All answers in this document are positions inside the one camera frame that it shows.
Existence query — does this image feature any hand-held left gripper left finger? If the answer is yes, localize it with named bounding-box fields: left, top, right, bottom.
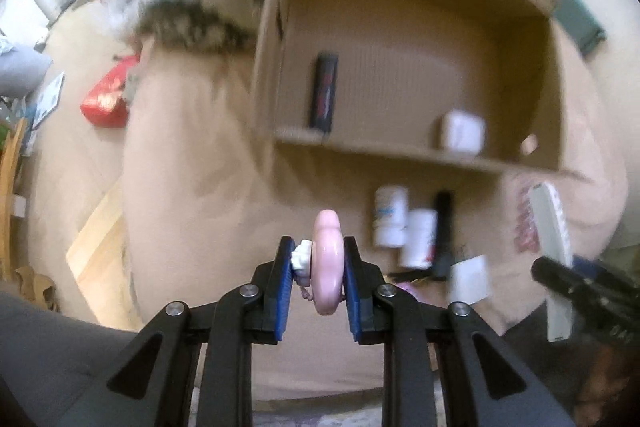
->
left=70, top=236, right=296, bottom=427

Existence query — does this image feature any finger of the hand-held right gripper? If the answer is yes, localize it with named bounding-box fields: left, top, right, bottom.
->
left=572, top=256, right=640, bottom=295
left=531, top=256, right=603, bottom=310

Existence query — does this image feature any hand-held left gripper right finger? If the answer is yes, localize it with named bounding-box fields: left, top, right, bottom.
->
left=344, top=237, right=576, bottom=427

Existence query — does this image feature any pink ring toy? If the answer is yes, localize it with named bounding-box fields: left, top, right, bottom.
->
left=291, top=209, right=347, bottom=315

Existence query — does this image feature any white remote control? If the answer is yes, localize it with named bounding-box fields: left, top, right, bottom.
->
left=527, top=182, right=575, bottom=344

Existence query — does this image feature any white bottle blue label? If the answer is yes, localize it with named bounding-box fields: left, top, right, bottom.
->
left=372, top=186, right=410, bottom=249

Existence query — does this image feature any white bottle red label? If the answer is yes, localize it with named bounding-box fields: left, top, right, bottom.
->
left=400, top=208, right=438, bottom=270

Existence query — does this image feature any black flashlight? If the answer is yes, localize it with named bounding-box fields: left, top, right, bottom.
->
left=431, top=191, right=456, bottom=280

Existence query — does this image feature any cardboard box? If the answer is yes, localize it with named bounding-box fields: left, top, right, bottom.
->
left=250, top=0, right=593, bottom=182

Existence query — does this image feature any pink printed packet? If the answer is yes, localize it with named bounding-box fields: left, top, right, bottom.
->
left=511, top=174, right=543, bottom=254

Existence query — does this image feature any small white card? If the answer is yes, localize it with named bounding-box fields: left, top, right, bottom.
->
left=449, top=254, right=491, bottom=304

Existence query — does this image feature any beige blanket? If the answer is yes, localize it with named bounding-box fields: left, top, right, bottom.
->
left=120, top=0, right=632, bottom=395

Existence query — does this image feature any white charger plug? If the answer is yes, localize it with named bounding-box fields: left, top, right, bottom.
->
left=439, top=109, right=487, bottom=154

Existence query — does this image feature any light wooden board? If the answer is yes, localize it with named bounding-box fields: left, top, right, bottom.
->
left=65, top=177, right=146, bottom=333

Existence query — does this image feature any black slim case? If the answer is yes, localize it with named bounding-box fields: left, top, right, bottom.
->
left=307, top=52, right=341, bottom=132

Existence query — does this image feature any grey trouser leg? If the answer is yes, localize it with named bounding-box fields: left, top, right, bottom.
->
left=0, top=282, right=156, bottom=427

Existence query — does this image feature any red bag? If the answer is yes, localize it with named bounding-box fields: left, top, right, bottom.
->
left=80, top=54, right=141, bottom=129

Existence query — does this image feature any wooden chair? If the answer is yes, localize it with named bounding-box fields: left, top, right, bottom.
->
left=0, top=117, right=28, bottom=283

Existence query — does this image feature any printed booklet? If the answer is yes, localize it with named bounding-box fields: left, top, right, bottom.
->
left=29, top=71, right=67, bottom=134

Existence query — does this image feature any grey cushion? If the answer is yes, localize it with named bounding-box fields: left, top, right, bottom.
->
left=0, top=38, right=53, bottom=98

